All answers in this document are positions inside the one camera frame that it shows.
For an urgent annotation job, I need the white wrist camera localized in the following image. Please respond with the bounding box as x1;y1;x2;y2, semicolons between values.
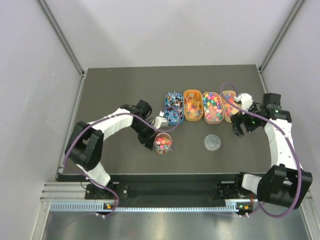
153;111;169;129
234;93;254;112

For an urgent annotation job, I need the purple cable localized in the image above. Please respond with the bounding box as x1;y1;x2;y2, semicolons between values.
219;81;305;218
63;107;181;217

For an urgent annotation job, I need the blue tray of lollipops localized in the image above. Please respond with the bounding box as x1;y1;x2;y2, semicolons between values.
164;91;184;126

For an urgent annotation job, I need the orange tray of candies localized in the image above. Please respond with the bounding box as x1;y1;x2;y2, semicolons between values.
183;89;204;122

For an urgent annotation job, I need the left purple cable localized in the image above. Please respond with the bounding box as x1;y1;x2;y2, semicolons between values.
63;107;181;217

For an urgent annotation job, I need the clear plastic jar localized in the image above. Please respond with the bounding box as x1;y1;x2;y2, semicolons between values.
154;132;173;156

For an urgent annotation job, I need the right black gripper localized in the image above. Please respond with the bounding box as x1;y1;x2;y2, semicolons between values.
230;101;263;137

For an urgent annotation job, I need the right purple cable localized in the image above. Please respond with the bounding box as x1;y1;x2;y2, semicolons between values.
219;81;305;218

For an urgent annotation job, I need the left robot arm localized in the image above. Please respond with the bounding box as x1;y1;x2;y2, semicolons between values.
64;100;167;199

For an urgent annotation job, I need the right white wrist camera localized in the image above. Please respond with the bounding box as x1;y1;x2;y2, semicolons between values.
234;93;254;112

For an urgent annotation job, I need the clear jar lid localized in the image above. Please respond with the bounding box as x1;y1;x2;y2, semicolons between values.
204;134;222;152

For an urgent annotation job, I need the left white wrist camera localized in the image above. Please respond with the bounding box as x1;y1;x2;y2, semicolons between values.
153;111;169;129

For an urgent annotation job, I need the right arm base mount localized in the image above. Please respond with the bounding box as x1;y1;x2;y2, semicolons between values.
217;172;255;200

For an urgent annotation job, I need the slotted cable duct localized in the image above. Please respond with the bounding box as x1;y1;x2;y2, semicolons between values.
50;201;253;213

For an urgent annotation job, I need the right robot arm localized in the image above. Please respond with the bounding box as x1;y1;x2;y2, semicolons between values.
231;93;313;210

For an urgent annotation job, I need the beige tray of gummies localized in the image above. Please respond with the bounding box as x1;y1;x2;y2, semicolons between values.
220;90;241;123

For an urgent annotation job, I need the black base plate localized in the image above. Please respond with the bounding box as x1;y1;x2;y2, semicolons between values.
84;181;241;208

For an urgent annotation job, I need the pink tray of star candies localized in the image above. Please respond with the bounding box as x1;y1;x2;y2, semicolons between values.
202;92;225;125

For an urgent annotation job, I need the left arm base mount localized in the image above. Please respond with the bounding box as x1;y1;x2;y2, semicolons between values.
80;181;117;200

